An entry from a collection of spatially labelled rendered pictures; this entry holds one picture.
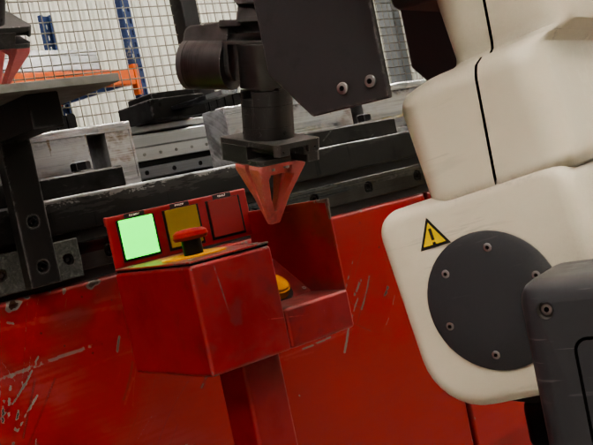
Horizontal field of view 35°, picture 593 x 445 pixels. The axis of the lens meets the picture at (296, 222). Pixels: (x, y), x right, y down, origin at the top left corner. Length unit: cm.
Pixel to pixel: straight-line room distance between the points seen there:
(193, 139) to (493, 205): 116
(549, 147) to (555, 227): 6
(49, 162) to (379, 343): 59
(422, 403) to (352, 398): 16
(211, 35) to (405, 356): 71
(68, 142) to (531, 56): 82
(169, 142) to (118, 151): 37
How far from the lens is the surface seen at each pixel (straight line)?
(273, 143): 102
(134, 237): 111
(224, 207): 118
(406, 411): 158
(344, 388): 148
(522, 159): 69
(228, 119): 153
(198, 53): 107
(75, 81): 110
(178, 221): 114
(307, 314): 105
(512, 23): 73
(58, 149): 136
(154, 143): 175
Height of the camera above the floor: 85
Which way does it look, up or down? 3 degrees down
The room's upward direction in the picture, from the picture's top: 12 degrees counter-clockwise
